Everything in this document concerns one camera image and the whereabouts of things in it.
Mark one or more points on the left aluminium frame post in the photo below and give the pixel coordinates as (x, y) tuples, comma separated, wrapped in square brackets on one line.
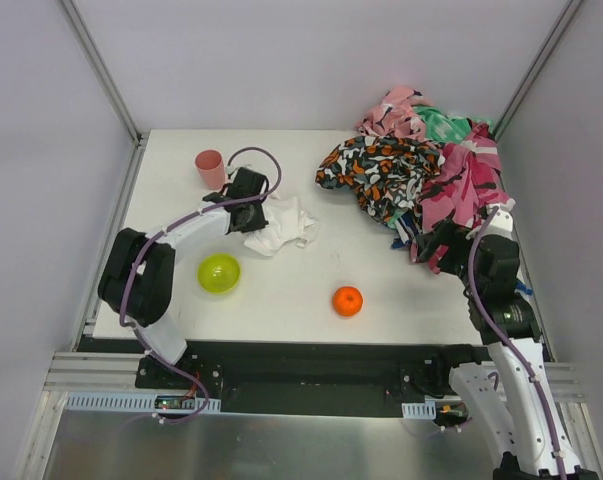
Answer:
[(99, 68)]

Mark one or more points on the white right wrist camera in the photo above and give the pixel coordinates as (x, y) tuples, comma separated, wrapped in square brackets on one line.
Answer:
[(501, 221)]

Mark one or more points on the right white cable duct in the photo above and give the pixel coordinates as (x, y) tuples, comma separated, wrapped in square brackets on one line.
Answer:
[(426, 410)]

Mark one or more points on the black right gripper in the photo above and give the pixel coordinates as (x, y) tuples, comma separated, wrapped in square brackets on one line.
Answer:
[(442, 245)]

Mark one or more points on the yellow-green plastic bowl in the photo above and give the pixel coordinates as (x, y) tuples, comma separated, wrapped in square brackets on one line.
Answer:
[(219, 273)]

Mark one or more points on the orange mandarin fruit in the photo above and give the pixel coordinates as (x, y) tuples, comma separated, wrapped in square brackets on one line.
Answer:
[(347, 301)]

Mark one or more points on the magenta pink camouflage cloth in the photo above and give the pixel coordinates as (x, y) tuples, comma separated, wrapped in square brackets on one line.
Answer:
[(468, 183)]

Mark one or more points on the pink plastic cup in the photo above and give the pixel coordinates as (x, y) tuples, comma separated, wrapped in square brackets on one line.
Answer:
[(211, 168)]

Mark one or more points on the left white cable duct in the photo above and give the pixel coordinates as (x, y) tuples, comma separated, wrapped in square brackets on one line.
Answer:
[(140, 403)]

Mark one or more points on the white cable duct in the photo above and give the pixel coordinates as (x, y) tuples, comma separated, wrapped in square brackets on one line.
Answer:
[(426, 410), (140, 403)]

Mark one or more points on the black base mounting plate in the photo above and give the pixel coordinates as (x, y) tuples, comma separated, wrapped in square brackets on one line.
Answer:
[(324, 379)]

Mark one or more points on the black orange camouflage cloth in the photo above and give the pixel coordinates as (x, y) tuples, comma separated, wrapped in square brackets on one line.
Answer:
[(386, 174)]

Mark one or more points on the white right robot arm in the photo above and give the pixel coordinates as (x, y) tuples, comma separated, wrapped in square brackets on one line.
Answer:
[(512, 402)]

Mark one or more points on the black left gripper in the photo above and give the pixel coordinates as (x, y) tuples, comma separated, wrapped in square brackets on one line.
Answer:
[(251, 215)]

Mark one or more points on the right aluminium frame post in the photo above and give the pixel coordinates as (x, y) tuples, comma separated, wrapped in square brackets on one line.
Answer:
[(567, 16)]

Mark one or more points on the aluminium frame post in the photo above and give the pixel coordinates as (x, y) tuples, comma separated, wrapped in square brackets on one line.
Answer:
[(99, 68), (567, 16)]

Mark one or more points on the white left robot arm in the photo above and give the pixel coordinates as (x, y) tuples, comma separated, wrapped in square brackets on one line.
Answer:
[(137, 281)]

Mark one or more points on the light pink patterned cloth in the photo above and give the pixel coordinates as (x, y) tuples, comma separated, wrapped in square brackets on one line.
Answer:
[(395, 116)]

